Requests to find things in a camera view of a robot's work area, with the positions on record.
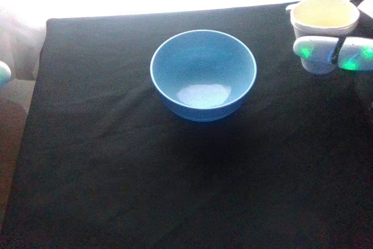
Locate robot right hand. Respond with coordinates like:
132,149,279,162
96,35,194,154
285,0,373,72

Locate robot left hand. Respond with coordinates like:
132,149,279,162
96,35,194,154
0,61,12,88

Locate white paper cup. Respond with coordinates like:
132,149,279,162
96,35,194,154
290,0,361,75

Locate light blue bowl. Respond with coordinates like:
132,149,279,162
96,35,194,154
150,29,258,122

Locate black table cloth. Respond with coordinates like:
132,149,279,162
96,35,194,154
0,1,373,249

